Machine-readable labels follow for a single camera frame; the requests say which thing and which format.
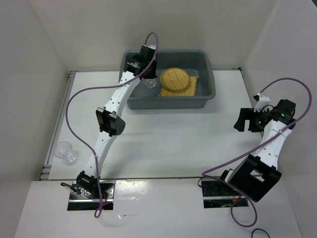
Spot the round green-rimmed bamboo tray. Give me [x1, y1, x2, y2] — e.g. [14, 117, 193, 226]
[160, 67, 190, 92]

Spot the clear plastic cup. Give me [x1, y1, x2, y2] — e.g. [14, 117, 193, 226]
[141, 78, 157, 89]
[54, 141, 77, 164]

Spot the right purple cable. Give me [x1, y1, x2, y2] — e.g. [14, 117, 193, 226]
[202, 78, 312, 228]

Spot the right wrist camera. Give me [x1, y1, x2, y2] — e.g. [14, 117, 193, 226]
[253, 93, 271, 113]

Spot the grey plastic bin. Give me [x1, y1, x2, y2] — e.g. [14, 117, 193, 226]
[127, 50, 216, 110]

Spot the black cable loop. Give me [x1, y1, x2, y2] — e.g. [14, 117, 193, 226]
[252, 228, 271, 238]

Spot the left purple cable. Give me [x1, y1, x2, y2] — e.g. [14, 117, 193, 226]
[66, 32, 159, 218]

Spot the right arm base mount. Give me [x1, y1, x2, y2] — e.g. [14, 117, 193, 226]
[197, 177, 249, 209]

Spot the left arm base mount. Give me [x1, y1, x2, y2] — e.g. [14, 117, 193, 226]
[60, 180, 115, 211]

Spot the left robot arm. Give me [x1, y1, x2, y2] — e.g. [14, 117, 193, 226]
[76, 45, 157, 198]

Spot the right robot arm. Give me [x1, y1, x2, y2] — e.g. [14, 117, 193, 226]
[217, 99, 296, 202]

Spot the purple cable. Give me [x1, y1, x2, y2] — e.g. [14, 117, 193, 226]
[202, 78, 312, 228]
[66, 32, 159, 218]

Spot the square woven bamboo tray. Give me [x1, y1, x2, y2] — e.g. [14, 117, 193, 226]
[159, 76, 198, 96]

